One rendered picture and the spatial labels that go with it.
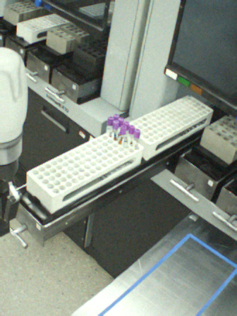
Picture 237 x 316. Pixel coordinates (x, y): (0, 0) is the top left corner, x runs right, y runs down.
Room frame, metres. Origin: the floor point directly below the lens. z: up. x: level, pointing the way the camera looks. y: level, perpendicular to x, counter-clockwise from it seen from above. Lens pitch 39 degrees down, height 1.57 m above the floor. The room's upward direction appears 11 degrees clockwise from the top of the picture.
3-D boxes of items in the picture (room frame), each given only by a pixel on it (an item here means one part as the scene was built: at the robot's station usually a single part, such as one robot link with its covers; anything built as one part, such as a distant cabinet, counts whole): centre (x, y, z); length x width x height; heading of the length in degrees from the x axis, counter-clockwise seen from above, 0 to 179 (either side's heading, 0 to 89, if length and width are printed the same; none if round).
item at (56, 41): (1.46, 0.29, 0.85); 0.12 x 0.02 x 0.06; 53
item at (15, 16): (1.65, 0.53, 0.85); 0.12 x 0.02 x 0.06; 52
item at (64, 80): (1.55, 0.02, 0.78); 0.73 x 0.14 x 0.09; 142
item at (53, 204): (0.84, 0.07, 0.83); 0.30 x 0.10 x 0.06; 142
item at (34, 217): (0.95, -0.01, 0.78); 0.73 x 0.14 x 0.09; 142
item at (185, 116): (1.09, -0.13, 0.83); 0.30 x 0.10 x 0.06; 142
